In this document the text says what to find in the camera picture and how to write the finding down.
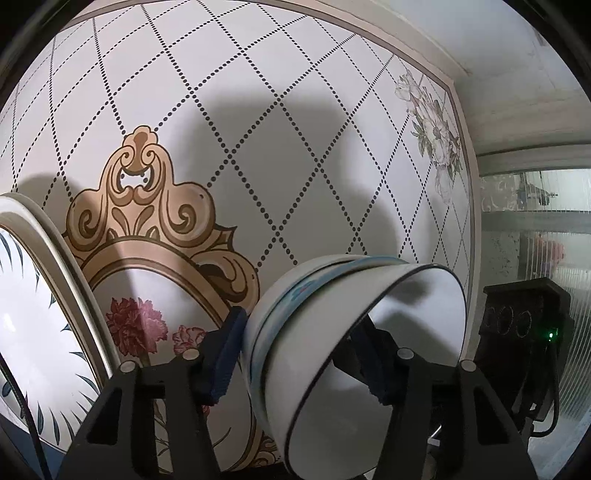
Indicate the printed floral tablecloth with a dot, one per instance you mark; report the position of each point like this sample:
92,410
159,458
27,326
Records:
277,138

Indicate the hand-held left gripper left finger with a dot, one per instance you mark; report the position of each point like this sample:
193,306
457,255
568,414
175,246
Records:
225,355

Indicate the white bowl with dark rim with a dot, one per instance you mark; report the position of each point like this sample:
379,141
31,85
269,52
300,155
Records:
415,314

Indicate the white plate with blue stripes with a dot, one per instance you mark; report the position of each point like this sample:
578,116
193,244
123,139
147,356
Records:
27,314

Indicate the white bowl with blue pattern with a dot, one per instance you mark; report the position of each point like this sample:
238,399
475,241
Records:
295,291

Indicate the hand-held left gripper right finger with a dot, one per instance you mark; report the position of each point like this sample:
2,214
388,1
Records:
376,369

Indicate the frosted glass sliding door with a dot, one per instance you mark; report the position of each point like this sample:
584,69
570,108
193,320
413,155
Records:
531,221

